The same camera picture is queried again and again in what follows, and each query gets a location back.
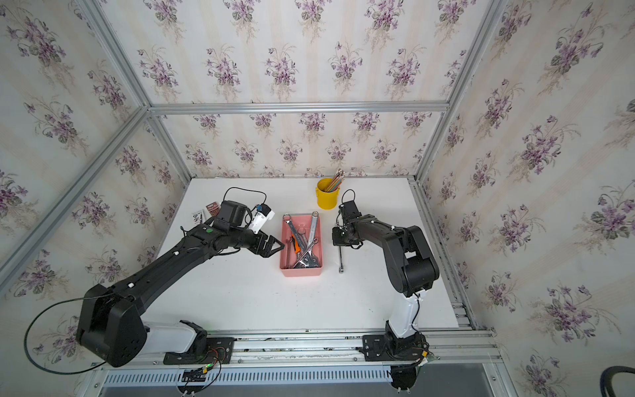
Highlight bundle of pencils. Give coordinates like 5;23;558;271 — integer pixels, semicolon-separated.
323;169;345;193

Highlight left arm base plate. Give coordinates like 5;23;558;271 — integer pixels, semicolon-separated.
163;337;236;366

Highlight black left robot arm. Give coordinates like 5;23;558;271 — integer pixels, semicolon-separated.
75;224;284;367

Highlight orange handled adjustable wrench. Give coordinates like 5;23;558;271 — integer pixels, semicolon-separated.
291;237;301;255

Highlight chrome end wrench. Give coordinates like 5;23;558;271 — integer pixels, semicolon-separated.
338;246;344;274

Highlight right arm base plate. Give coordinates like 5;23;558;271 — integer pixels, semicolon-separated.
360;332;429;362

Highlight small chrome combination wrench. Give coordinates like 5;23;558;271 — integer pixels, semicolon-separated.
293;238;319;268

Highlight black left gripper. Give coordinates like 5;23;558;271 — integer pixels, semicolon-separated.
227;227;285;256

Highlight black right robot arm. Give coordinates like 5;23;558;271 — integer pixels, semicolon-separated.
332;214;440;342

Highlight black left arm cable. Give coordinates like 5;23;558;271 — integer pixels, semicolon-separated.
23;295;107;376

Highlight pink plastic storage box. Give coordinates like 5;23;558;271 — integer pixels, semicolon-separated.
279;211;323;278

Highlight aluminium mounting rail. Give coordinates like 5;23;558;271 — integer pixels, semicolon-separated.
122;328;503;370

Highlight large forged steel wrench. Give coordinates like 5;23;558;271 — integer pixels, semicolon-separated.
308;211;319;261

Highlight yellow pencil cup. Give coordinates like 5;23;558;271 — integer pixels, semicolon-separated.
315;178;339;210

